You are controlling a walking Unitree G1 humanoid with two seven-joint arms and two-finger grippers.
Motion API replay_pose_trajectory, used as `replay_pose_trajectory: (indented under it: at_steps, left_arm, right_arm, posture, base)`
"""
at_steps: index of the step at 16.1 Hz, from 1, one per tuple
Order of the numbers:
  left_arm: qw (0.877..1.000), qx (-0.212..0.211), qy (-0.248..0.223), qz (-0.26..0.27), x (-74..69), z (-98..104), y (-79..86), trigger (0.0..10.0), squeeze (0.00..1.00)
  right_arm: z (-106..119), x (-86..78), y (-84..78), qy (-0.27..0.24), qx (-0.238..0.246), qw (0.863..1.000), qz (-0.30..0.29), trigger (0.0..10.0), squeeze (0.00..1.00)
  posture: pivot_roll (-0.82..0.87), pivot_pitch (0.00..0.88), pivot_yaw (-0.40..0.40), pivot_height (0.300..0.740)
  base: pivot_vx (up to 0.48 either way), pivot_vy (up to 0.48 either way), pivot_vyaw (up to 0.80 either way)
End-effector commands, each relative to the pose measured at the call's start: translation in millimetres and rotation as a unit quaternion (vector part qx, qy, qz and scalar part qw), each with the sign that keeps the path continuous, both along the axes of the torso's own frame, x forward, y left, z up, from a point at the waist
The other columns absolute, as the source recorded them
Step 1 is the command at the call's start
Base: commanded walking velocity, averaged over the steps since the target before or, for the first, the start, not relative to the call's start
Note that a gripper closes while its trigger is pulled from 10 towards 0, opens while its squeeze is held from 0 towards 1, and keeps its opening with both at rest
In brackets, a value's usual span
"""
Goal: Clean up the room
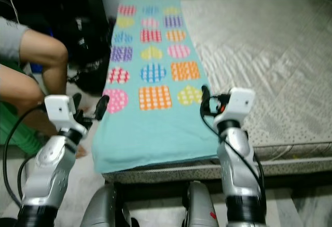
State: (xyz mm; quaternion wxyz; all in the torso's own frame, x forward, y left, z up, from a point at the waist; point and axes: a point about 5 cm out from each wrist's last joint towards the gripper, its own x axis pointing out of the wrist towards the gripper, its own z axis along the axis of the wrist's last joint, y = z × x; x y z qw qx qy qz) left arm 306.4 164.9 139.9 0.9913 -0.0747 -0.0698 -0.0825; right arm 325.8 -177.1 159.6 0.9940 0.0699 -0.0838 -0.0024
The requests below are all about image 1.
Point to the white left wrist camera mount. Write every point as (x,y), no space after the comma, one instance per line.
(59,110)

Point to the grey right robot leg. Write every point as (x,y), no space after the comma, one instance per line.
(202,209)

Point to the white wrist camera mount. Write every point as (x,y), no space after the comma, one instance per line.
(241,102)
(59,110)

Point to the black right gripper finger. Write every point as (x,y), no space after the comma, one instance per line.
(206,97)

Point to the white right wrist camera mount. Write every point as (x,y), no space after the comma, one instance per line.
(241,102)

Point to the grey left robot leg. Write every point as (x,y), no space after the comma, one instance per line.
(104,209)

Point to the teal heart-print blanket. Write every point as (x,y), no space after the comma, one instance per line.
(155,133)

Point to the grey robot leg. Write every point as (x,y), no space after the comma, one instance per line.
(104,209)
(202,209)

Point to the person in grey shorts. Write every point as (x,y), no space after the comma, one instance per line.
(41,50)

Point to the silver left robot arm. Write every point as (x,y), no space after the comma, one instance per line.
(49,170)

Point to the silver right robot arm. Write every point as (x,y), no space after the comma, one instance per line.
(236,170)

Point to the cream quilted mattress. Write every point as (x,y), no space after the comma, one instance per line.
(264,45)

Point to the blue plastic crate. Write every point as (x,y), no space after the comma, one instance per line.
(37,68)

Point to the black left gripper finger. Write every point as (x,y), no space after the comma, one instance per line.
(77,101)
(104,106)

